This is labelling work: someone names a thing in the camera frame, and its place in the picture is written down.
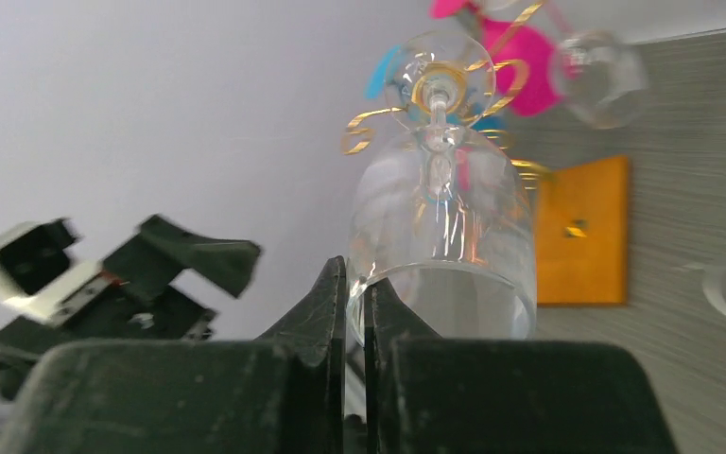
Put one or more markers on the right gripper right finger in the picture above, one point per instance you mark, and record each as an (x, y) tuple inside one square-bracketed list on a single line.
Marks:
[(429, 394)]

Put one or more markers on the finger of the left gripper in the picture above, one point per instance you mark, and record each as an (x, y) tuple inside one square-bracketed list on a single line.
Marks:
[(145, 265)]

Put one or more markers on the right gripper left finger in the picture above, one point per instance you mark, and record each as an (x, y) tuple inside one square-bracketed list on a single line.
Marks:
[(279, 393)]

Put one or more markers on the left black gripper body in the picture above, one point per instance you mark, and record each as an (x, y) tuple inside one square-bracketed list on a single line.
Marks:
[(113, 314)]

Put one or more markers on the clear round wine glass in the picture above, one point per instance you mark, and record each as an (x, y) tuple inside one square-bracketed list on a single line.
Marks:
[(442, 214)]

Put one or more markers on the orange wooden rack base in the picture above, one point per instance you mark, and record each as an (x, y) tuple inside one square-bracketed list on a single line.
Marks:
[(582, 234)]

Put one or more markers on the blue wine glass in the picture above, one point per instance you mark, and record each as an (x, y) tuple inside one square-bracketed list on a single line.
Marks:
[(422, 78)]

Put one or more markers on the pink wine glass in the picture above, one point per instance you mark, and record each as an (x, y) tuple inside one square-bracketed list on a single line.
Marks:
[(520, 55)]

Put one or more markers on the clear frosted wine glass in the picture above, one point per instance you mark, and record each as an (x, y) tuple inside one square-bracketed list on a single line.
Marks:
[(601, 80)]

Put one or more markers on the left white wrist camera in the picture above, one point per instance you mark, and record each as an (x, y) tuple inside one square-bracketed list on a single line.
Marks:
[(40, 280)]

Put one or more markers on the gold wire glass rack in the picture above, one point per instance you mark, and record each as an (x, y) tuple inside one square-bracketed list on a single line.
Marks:
[(473, 79)]

